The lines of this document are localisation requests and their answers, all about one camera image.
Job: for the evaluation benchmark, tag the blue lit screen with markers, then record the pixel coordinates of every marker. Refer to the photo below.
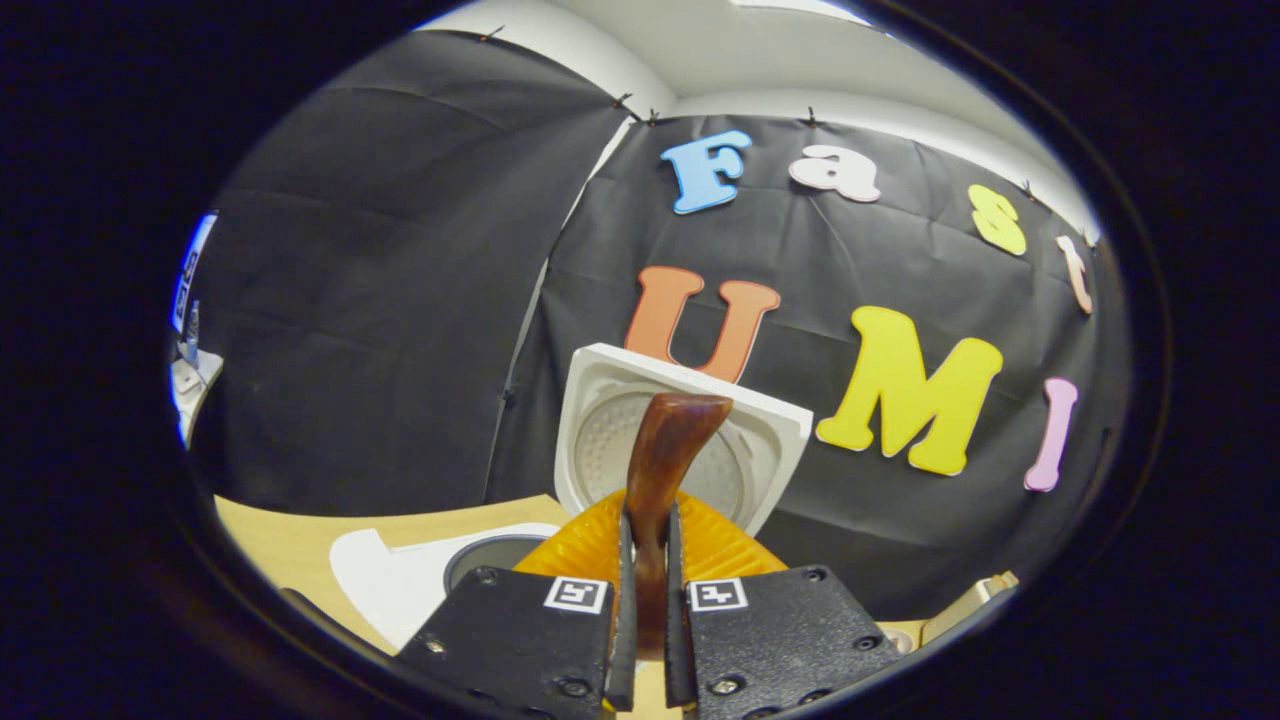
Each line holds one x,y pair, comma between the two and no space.
192,275

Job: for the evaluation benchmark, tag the brown wooden spoon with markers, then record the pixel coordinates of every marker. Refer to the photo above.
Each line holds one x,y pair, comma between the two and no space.
665,450

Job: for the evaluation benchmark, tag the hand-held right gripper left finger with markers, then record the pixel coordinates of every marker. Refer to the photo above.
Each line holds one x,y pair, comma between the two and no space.
520,650

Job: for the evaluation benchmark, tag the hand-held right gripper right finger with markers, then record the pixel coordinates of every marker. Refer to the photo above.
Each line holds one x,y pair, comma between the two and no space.
790,650

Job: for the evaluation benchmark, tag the white rice cooker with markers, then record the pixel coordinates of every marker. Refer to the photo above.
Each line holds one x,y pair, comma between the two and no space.
600,400

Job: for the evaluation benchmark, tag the white equipment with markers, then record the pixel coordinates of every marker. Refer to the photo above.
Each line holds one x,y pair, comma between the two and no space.
192,385

